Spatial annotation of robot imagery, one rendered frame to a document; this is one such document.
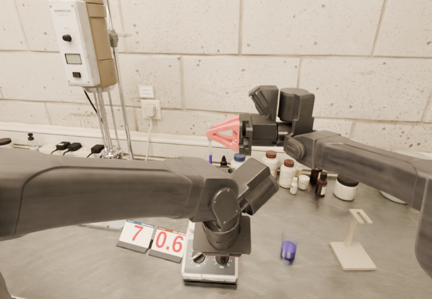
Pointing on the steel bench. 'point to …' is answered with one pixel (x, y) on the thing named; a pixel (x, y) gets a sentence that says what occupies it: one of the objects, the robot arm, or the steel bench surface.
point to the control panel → (210, 264)
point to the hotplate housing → (206, 274)
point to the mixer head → (83, 42)
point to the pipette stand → (347, 256)
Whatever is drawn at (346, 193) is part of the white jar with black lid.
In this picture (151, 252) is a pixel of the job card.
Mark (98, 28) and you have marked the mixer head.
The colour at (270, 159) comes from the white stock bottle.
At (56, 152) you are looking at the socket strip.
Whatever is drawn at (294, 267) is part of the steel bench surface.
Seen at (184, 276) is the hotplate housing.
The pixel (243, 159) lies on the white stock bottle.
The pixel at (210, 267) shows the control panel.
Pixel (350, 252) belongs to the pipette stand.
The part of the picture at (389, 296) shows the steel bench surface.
